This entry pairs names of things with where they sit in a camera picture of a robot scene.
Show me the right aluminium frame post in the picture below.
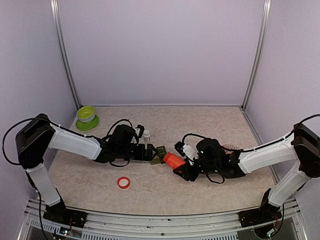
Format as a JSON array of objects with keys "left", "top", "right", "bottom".
[{"left": 241, "top": 0, "right": 272, "bottom": 112}]

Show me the small white pill bottle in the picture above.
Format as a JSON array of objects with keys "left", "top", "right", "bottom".
[{"left": 143, "top": 130, "right": 151, "bottom": 142}]

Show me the orange bottle cap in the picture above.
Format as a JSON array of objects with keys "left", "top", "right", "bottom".
[{"left": 117, "top": 176, "right": 131, "bottom": 189}]

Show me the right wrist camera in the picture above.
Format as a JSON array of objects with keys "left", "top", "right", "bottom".
[{"left": 174, "top": 141, "right": 199, "bottom": 162}]

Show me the orange pill bottle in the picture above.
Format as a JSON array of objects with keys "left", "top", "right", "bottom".
[{"left": 163, "top": 152, "right": 186, "bottom": 169}]

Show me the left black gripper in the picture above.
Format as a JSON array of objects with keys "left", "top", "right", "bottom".
[{"left": 116, "top": 143, "right": 159, "bottom": 161}]

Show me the left aluminium frame post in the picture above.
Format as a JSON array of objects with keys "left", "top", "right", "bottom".
[{"left": 50, "top": 0, "right": 82, "bottom": 110}]

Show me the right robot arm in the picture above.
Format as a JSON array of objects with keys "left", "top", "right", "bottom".
[{"left": 173, "top": 119, "right": 320, "bottom": 222}]

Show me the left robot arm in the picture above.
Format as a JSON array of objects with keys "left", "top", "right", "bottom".
[{"left": 14, "top": 113, "right": 158, "bottom": 223}]

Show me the green weekly pill organizer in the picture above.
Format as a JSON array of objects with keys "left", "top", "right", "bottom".
[{"left": 150, "top": 145, "right": 167, "bottom": 165}]

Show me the aluminium frame post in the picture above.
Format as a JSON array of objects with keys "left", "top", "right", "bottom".
[
  {"left": 50, "top": 0, "right": 82, "bottom": 110},
  {"left": 241, "top": 0, "right": 272, "bottom": 112}
]

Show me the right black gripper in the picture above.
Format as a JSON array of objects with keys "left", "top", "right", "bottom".
[{"left": 173, "top": 157, "right": 220, "bottom": 182}]

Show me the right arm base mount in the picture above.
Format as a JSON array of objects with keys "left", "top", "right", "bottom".
[{"left": 238, "top": 208, "right": 282, "bottom": 228}]

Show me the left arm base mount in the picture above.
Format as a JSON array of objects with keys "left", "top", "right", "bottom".
[{"left": 43, "top": 207, "right": 88, "bottom": 228}]

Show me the red patterned bowl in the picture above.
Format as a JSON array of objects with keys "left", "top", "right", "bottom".
[{"left": 222, "top": 144, "right": 239, "bottom": 154}]

